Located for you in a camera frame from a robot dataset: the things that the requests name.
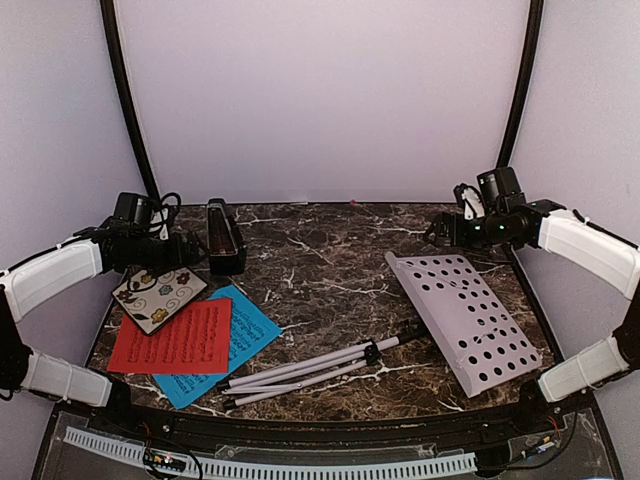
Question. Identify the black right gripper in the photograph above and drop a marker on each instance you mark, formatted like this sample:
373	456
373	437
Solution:
442	222

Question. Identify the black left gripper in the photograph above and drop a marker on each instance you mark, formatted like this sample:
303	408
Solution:
177	259

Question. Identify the red sheet music page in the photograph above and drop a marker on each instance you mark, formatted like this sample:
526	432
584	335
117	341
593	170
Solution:
196	341

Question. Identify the white perforated music stand desk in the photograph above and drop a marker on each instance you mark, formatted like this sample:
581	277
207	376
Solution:
476	334

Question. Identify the white folding tripod stand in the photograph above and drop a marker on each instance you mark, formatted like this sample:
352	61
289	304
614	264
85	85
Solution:
297	376

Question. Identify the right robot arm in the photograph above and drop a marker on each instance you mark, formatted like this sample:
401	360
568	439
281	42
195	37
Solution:
496	212

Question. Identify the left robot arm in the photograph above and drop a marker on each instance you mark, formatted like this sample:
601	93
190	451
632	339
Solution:
137	234

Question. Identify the black metronome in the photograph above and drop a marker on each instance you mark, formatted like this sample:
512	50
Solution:
227	251

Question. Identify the floral square ceramic tile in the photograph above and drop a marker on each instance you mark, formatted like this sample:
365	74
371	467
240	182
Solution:
151	301

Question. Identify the blue sheet music page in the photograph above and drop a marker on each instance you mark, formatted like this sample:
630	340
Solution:
251	332

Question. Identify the grey slotted cable duct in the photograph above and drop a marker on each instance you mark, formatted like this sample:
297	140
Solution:
166	463

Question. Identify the black right frame post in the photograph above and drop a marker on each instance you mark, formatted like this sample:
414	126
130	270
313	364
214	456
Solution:
521	89

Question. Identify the black frame post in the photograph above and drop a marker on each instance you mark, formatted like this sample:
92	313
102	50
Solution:
124	93
521	89

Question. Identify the black left frame post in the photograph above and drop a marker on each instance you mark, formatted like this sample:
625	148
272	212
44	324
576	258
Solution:
124	93

